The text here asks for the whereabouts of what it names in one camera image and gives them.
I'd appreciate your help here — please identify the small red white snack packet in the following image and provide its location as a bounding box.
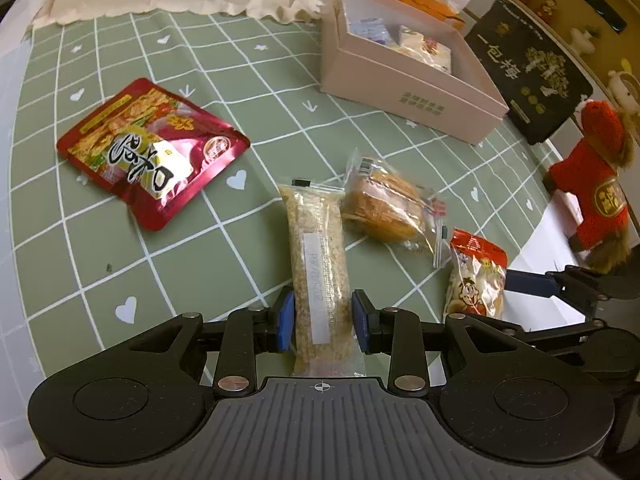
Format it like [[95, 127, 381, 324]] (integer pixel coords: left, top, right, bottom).
[[444, 227, 508, 321]]

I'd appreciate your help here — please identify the red foil snack pouch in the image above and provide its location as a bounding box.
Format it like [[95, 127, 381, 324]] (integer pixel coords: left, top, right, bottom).
[[56, 77, 251, 232]]

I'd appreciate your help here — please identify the granola bar clear wrapper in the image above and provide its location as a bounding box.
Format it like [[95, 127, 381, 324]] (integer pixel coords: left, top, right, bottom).
[[277, 178, 368, 377]]

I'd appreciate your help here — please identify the pink cardboard box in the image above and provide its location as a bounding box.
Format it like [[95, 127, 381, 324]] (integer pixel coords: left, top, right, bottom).
[[320, 0, 510, 146]]

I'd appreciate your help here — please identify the round rice cracker packet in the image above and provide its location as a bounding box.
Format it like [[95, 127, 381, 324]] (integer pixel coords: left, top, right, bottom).
[[395, 25, 453, 74]]

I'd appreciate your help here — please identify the white plush toy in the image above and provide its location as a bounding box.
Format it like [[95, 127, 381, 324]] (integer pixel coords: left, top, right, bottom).
[[570, 25, 601, 55]]

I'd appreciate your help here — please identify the green checked tablecloth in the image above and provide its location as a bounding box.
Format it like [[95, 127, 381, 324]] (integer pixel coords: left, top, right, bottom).
[[0, 10, 566, 386]]

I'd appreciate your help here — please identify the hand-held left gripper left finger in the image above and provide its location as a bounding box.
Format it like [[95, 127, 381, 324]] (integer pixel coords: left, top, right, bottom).
[[127, 287, 296, 396]]

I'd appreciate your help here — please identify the black box gold print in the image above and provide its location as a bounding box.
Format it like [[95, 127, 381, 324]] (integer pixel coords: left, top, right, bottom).
[[465, 0, 593, 146]]

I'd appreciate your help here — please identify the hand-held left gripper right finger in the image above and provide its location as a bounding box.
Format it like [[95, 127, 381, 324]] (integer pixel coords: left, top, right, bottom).
[[350, 289, 523, 393]]

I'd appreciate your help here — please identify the blue white snack packet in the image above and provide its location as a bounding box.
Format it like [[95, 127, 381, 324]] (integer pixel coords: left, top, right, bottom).
[[350, 16, 391, 43]]

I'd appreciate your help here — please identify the cake in clear wrapper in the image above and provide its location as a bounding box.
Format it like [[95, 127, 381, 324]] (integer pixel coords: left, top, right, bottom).
[[340, 149, 448, 268]]

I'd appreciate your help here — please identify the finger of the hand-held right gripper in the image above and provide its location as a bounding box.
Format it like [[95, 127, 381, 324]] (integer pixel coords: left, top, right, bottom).
[[500, 321, 603, 357], [504, 265, 640, 322]]

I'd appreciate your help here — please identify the red plush toy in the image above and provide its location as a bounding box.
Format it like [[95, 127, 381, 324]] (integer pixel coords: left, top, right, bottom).
[[542, 100, 640, 273]]

